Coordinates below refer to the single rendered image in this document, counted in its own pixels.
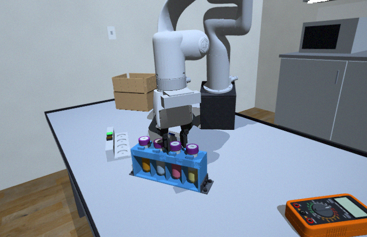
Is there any brown cardboard box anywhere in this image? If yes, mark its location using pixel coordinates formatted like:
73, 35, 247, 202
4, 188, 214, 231
112, 73, 157, 112

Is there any purple screw cap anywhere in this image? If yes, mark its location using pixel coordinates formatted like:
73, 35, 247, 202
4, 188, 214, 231
170, 141, 182, 151
139, 136, 150, 145
153, 138, 163, 148
186, 144, 199, 154

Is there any black table edge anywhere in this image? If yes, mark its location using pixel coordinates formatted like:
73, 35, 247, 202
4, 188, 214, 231
44, 99, 367, 237

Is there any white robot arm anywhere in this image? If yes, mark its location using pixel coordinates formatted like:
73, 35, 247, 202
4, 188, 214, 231
152, 0, 253, 109

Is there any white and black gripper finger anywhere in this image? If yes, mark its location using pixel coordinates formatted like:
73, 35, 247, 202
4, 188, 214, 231
148, 116, 170, 152
180, 114, 198, 148

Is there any light grey button panel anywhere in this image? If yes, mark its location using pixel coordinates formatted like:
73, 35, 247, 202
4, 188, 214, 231
147, 129, 180, 142

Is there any orange digital multimeter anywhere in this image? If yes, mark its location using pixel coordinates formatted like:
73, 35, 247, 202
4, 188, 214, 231
285, 194, 367, 237

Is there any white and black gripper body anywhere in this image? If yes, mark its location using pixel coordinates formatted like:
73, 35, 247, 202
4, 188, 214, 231
153, 89, 193, 129

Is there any blue tube rack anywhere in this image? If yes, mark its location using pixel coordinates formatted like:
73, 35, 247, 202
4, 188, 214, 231
130, 141, 207, 193

